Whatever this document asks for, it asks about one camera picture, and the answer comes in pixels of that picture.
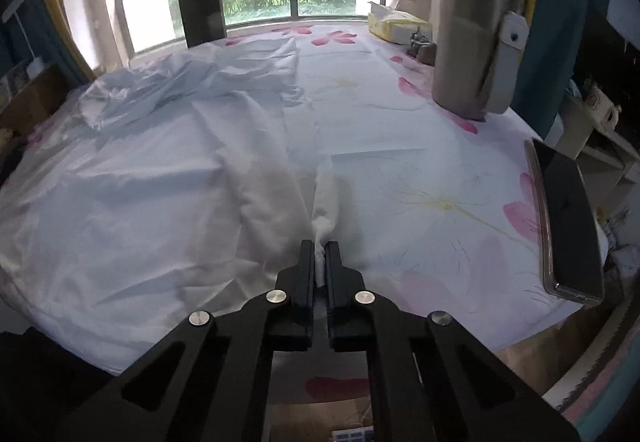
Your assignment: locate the white desk lamp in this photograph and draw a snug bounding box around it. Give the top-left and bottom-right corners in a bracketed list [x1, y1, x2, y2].
[1, 0, 44, 80]

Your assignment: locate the small dark figurine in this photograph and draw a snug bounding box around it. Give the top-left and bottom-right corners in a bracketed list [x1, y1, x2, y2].
[407, 28, 437, 66]

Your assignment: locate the black smartphone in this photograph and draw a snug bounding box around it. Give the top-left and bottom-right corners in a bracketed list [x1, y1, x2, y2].
[525, 139, 604, 306]

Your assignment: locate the brown cardboard box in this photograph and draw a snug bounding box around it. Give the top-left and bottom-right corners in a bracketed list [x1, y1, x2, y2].
[0, 65, 70, 136]

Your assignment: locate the floral pink bed sheet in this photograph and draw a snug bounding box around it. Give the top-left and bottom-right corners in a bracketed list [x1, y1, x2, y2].
[0, 18, 612, 405]

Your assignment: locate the yellow tissue pack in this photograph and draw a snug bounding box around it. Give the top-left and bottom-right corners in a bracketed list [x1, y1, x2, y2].
[367, 2, 433, 46]

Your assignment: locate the white sheer large garment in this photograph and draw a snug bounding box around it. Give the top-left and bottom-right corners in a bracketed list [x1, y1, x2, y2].
[1, 37, 338, 374]

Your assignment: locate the stainless steel thermos cup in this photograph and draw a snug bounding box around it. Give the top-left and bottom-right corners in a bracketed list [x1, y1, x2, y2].
[432, 0, 529, 120]

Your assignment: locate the teal curtain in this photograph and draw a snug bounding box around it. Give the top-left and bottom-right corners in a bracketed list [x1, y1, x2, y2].
[511, 0, 608, 138]

